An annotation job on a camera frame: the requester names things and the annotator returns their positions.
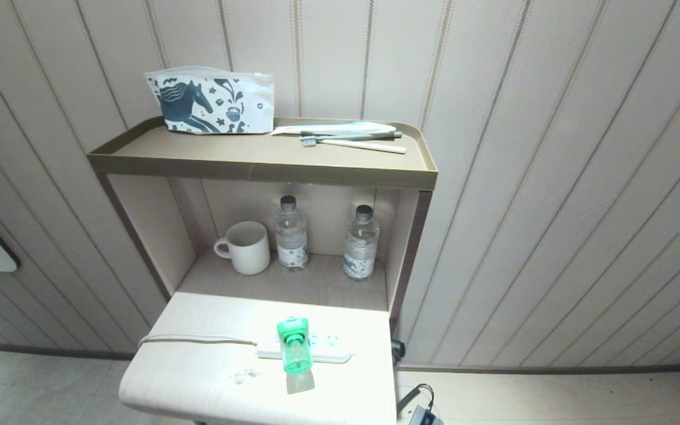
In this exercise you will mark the white power strip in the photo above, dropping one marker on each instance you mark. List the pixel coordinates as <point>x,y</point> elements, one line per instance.
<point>331,348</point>

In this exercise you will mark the green mosquito repellent device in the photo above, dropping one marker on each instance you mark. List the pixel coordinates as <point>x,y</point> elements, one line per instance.
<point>294,348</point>

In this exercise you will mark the clear water bottle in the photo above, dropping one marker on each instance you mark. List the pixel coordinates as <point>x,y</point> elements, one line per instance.
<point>291,236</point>
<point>360,245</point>

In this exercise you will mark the cream toothbrush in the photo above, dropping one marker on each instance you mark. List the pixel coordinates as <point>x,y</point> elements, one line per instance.
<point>363,145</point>

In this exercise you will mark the grey toothbrush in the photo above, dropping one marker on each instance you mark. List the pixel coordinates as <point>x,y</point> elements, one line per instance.
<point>352,137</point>

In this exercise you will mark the brown shelf unit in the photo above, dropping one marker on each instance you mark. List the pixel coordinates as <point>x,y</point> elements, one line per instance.
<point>257,236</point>

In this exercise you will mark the white ribbed mug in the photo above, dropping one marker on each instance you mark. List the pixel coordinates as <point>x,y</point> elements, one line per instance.
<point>248,248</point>

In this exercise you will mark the white pouch with blue horse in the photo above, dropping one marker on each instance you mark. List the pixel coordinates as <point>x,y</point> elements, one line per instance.
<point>210,101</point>

